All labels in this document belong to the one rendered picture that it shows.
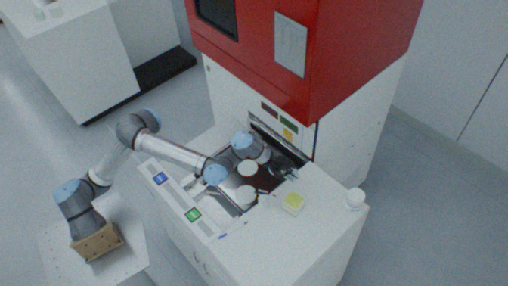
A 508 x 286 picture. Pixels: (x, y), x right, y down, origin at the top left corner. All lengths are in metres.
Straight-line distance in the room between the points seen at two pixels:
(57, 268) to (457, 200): 2.57
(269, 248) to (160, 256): 1.27
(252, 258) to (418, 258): 1.46
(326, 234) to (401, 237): 1.25
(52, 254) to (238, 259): 0.87
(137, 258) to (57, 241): 0.40
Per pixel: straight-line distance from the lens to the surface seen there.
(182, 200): 1.68
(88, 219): 1.69
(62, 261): 1.90
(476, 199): 3.12
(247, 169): 1.79
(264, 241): 1.53
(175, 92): 3.62
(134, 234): 1.82
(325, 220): 1.59
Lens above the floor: 2.36
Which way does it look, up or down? 50 degrees down
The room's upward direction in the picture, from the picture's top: 4 degrees counter-clockwise
